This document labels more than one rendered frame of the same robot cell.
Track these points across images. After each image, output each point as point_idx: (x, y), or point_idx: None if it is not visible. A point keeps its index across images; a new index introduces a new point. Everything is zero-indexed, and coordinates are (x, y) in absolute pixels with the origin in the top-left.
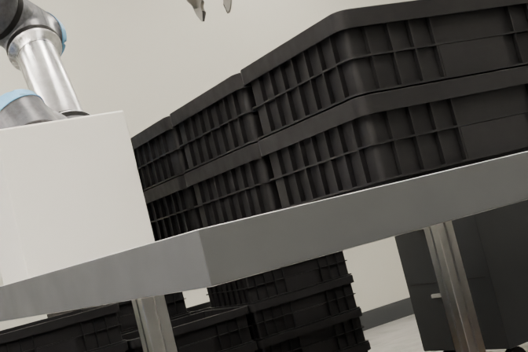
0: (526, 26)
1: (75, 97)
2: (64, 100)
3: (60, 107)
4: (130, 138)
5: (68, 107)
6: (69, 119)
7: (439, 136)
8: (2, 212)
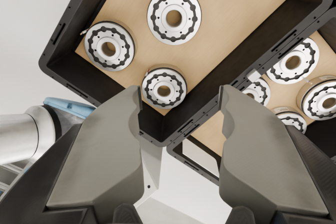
0: None
1: (3, 145)
2: (16, 158)
3: (23, 159)
4: (83, 98)
5: (29, 154)
6: (137, 206)
7: None
8: None
